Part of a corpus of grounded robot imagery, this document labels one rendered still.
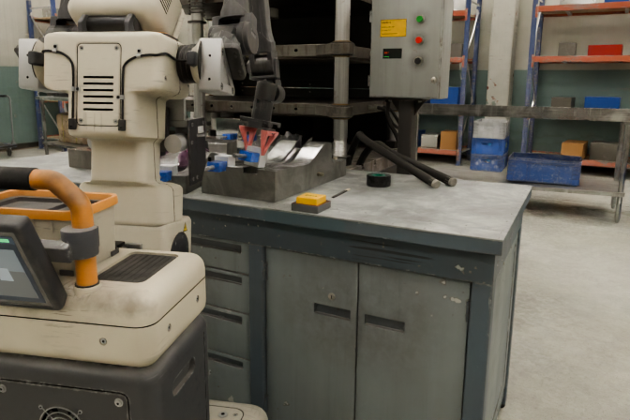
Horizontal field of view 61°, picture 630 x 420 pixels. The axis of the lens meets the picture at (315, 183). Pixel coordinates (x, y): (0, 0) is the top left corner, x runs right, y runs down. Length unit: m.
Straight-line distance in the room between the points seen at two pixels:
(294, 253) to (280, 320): 0.22
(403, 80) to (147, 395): 1.65
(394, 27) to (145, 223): 1.37
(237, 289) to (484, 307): 0.72
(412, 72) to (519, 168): 3.04
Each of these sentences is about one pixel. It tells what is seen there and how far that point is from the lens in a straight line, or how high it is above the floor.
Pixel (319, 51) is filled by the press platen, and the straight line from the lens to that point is 2.29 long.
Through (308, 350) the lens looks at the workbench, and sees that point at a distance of 1.60.
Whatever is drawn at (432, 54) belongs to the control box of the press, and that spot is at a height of 1.24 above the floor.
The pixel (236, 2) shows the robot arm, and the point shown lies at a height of 1.32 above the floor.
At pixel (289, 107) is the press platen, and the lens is 2.38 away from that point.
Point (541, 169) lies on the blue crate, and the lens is 5.12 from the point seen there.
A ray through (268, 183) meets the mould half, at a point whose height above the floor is 0.85.
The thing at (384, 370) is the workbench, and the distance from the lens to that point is 1.52.
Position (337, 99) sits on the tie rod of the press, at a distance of 2.20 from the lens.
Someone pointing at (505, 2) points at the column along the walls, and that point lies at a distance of 7.88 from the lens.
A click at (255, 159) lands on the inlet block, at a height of 0.92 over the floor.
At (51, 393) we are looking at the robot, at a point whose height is 0.64.
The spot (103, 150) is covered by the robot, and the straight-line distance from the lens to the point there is 1.29.
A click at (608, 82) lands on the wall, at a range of 7.98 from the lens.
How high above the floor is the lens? 1.14
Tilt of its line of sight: 11 degrees down
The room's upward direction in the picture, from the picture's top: 1 degrees clockwise
